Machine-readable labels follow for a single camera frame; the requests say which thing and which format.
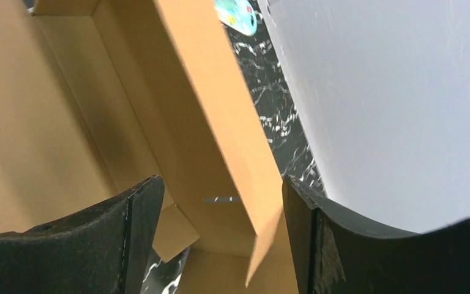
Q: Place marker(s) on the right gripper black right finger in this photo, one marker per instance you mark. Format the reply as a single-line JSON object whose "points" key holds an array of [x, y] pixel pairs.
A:
{"points": [[337, 250]]}

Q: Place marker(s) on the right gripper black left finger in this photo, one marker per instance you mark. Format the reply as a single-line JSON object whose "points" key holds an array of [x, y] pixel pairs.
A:
{"points": [[104, 248]]}

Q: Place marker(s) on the teal white packaged item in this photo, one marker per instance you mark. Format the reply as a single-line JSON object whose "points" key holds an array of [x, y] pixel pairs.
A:
{"points": [[238, 15]]}

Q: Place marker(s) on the brown cardboard box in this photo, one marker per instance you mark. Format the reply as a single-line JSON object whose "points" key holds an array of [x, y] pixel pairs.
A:
{"points": [[97, 96]]}

